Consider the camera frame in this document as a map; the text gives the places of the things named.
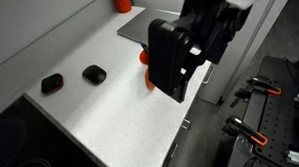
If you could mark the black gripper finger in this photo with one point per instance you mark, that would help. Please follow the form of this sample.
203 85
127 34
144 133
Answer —
180 93

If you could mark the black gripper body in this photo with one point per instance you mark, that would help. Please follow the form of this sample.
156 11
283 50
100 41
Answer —
166 53

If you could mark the black white robot arm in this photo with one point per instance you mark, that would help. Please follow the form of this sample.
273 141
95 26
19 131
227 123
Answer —
214 18

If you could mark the orange mug cup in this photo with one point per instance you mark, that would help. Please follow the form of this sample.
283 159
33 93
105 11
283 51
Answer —
143 57

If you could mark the grey metal sink plate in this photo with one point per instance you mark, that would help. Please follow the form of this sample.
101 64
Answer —
144 25

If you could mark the orange bottle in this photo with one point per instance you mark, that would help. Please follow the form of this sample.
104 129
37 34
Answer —
121 2

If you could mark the black rounded puck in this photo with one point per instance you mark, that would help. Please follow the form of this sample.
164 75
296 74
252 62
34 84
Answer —
94 74

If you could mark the black perforated mounting board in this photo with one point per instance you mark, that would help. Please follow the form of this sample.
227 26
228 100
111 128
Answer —
277 119

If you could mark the black red rounded case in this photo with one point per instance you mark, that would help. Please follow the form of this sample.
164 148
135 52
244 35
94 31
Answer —
52 83

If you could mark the black glass cooktop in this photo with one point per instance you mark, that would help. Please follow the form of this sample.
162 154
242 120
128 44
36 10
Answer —
25 144

